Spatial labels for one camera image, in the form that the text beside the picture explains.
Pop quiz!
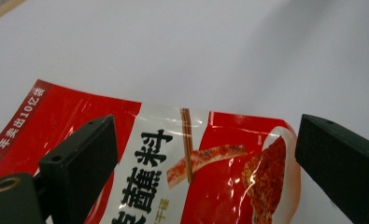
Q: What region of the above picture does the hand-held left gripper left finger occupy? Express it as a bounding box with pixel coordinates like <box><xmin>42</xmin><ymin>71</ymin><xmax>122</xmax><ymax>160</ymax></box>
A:
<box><xmin>37</xmin><ymin>114</ymin><xmax>120</xmax><ymax>224</ymax></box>

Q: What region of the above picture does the red seasoning packet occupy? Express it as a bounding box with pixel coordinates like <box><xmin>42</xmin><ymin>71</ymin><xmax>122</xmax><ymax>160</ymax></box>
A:
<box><xmin>0</xmin><ymin>78</ymin><xmax>303</xmax><ymax>224</ymax></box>

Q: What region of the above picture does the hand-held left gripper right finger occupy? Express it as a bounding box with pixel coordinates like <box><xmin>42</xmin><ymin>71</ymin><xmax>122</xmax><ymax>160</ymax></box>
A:
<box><xmin>294</xmin><ymin>113</ymin><xmax>369</xmax><ymax>224</ymax></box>

